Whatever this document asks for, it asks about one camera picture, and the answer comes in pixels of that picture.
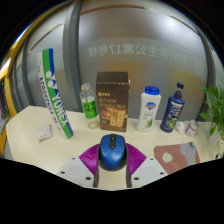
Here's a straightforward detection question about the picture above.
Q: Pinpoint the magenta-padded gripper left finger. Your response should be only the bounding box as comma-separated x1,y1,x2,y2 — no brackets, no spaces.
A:
56,143,101,189

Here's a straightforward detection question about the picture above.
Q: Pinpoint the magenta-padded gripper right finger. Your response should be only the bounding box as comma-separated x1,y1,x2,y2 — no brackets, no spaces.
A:
125,143,169,189

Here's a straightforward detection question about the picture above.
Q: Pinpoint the blue and black computer mouse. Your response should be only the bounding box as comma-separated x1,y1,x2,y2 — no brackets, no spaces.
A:
97,133,129,172

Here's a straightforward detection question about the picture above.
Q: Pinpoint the pink floral mouse pad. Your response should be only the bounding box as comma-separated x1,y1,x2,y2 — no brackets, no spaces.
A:
153,141,201,176

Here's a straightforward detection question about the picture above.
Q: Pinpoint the white blue-capped body wash bottle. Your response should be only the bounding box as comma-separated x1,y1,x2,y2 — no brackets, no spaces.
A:
135,85,162,134

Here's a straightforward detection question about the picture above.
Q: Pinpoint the small patterned tissue packet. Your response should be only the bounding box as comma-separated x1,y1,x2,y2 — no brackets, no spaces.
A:
37,124,54,142

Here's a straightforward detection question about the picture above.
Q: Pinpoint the clear green-labelled drink bottle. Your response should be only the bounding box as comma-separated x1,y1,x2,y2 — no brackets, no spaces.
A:
79,82,100,130

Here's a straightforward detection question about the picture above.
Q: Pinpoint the crumpled white tissue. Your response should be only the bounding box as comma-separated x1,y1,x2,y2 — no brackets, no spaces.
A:
174,120,188,135

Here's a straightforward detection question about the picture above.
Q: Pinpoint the dark blue pump shampoo bottle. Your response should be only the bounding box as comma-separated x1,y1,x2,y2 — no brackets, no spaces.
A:
159,82,186,134

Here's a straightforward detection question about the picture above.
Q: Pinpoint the brown cardboard snack box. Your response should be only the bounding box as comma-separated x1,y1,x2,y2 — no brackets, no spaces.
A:
95,71,131,133

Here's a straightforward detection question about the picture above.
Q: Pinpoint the small white jar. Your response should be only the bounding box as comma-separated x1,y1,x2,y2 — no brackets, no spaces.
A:
185,119,200,138

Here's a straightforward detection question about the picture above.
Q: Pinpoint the white green blue shuttlecock tube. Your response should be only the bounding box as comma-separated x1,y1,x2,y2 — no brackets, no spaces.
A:
36,48,75,140

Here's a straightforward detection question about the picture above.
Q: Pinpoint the green potted plant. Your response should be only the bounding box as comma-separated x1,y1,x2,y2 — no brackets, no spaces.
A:
198,83,224,159

